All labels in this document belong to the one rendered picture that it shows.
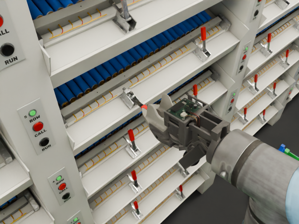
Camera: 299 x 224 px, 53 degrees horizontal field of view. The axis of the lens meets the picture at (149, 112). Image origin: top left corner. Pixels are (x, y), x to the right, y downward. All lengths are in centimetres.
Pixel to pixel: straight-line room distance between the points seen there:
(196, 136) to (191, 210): 108
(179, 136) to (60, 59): 25
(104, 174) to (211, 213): 90
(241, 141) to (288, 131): 158
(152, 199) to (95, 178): 45
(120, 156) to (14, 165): 32
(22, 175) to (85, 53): 27
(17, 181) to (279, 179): 47
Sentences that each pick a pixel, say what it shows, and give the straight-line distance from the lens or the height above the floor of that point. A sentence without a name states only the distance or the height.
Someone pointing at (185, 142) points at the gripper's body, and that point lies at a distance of 57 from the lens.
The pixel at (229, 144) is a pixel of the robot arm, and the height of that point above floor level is 106.
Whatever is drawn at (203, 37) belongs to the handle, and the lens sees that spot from 84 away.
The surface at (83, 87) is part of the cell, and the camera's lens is 70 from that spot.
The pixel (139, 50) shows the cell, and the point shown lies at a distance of 79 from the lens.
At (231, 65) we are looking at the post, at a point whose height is 84.
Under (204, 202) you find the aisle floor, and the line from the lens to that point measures 166.
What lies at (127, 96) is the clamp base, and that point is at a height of 98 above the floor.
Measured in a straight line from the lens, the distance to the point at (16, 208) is 80.
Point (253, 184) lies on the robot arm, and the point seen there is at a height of 104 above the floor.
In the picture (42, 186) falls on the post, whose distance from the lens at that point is 68.
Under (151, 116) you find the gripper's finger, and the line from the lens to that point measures 63.
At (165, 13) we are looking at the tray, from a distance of 66.
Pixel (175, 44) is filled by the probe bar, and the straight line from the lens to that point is 83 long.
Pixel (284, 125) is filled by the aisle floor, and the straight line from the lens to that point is 212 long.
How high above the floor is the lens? 146
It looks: 46 degrees down
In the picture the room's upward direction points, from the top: straight up
